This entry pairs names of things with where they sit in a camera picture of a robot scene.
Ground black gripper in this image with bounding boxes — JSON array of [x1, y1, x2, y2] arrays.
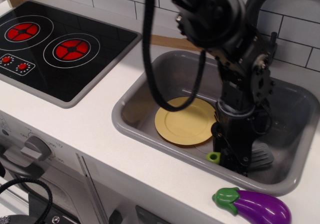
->
[[211, 101, 273, 177]]

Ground green handled grey spatula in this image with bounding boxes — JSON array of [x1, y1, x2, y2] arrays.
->
[[206, 142, 274, 169]]

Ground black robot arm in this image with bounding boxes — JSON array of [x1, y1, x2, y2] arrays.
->
[[172, 0, 274, 175]]

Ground yellow plate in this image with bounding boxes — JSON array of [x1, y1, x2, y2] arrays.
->
[[154, 98, 216, 146]]

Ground grey sink basin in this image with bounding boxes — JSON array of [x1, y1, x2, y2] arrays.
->
[[111, 50, 320, 197]]

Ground wooden strip behind sink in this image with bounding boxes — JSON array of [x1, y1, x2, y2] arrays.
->
[[151, 35, 200, 51]]

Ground purple toy eggplant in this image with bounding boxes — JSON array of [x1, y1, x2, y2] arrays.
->
[[212, 187, 292, 223]]

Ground grey oven knob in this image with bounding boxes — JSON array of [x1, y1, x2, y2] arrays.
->
[[21, 136, 52, 161]]

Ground black toy stovetop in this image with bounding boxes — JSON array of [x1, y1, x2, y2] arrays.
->
[[0, 1, 142, 108]]

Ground black braided cable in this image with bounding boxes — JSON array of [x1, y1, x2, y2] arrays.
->
[[142, 0, 207, 112]]

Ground grey oven door handle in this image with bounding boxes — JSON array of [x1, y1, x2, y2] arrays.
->
[[0, 146, 45, 179]]

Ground black cable lower left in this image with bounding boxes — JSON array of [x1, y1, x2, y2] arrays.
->
[[0, 177, 54, 224]]

